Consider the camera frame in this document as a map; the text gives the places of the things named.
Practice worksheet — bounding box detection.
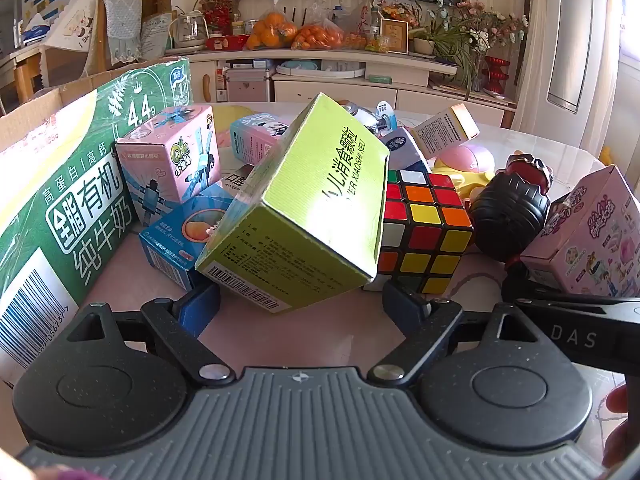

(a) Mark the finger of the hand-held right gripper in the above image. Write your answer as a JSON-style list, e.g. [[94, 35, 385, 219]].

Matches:
[[501, 264, 533, 303]]

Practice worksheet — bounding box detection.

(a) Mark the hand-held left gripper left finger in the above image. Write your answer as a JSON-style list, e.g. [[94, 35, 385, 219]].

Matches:
[[65, 282, 237, 389]]

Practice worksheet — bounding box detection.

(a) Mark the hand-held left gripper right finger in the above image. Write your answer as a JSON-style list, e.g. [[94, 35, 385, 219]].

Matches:
[[365, 280, 539, 389]]

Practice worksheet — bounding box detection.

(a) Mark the black-haired toy figurine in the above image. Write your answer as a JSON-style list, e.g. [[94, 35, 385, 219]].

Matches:
[[469, 152, 556, 273]]

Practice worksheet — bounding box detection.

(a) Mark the blue medicine box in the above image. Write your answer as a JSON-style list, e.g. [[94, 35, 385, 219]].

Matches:
[[138, 162, 261, 292]]

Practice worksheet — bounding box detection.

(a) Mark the lime green medicine box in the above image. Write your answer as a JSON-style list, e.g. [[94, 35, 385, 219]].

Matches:
[[195, 92, 391, 316]]

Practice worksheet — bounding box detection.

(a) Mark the orange white vitamin box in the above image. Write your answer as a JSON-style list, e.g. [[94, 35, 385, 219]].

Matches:
[[414, 104, 481, 157]]

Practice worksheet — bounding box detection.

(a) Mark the green cardboard milk carton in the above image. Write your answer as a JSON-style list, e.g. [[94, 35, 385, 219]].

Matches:
[[0, 56, 193, 388]]

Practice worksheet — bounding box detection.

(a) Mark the person's right hand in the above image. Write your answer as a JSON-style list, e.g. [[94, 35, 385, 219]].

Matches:
[[601, 381, 631, 469]]

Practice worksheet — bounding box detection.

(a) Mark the colourful puzzle cube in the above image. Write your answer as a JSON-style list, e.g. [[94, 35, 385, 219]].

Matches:
[[364, 169, 474, 296]]

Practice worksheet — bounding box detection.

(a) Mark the pink doll toy box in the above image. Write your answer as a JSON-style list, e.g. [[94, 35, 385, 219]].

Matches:
[[520, 164, 640, 301]]

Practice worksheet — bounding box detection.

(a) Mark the yellow toy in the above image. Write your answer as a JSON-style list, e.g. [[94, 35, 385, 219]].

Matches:
[[431, 157, 501, 201]]

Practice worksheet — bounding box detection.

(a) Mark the pink egg toy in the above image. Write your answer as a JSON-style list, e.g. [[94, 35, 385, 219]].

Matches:
[[440, 144, 496, 181]]

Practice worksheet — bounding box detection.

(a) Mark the pink dragonfly toy box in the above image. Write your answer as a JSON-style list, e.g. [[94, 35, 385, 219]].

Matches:
[[115, 105, 222, 227]]

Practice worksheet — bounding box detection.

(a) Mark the white blue packet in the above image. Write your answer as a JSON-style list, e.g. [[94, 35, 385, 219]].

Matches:
[[385, 126, 430, 172]]

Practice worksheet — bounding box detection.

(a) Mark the pink white small box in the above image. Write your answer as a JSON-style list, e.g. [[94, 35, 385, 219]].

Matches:
[[229, 112, 297, 167]]

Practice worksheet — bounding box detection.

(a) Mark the red lantern ornament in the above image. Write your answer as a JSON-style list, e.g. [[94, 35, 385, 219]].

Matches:
[[484, 56, 508, 93]]

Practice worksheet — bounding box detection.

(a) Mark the silver metal case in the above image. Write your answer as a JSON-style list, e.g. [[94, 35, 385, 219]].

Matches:
[[225, 67, 273, 103]]

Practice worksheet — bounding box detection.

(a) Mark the white TV cabinet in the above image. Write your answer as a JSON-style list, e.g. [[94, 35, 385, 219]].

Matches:
[[165, 47, 518, 128]]

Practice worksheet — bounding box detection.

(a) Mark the potted spider plant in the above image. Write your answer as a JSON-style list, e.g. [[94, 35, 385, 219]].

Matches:
[[412, 25, 481, 101]]

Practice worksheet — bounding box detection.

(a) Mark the white standing air conditioner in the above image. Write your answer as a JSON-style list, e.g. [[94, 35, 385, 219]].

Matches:
[[517, 0, 631, 171]]

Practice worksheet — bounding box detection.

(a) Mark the artificial flower bouquet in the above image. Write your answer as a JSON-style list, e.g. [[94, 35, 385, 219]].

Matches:
[[435, 0, 528, 51]]

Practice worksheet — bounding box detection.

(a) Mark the red snack box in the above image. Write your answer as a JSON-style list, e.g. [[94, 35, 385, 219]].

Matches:
[[206, 35, 248, 51]]

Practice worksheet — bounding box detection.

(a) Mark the white printed shopping bag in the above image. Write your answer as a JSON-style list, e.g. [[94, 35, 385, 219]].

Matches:
[[140, 15, 173, 58]]

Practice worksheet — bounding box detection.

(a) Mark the bag of tangerines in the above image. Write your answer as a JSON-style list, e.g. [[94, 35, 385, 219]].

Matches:
[[292, 20, 346, 51]]

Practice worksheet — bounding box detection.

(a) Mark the glass kettle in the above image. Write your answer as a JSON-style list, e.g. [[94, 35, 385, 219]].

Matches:
[[170, 10, 211, 51]]

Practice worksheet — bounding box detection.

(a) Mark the wooden dining table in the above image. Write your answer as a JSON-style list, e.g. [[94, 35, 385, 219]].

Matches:
[[10, 42, 46, 103]]

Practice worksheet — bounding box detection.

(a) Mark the red berry bouquet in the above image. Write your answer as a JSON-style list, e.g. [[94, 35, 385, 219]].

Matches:
[[197, 0, 236, 36]]

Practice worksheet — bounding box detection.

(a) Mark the wooden chair with cover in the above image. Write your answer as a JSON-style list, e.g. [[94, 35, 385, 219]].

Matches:
[[95, 0, 144, 73]]

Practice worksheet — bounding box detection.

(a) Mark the printed tablecloth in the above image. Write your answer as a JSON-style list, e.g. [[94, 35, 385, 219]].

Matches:
[[39, 0, 101, 86]]

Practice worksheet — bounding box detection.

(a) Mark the blue tissue pack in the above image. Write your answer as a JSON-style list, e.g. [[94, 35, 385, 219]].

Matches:
[[20, 12, 51, 43]]

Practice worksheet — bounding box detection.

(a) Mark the wooden picture frame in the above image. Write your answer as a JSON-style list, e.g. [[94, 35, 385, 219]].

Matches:
[[379, 17, 410, 54]]

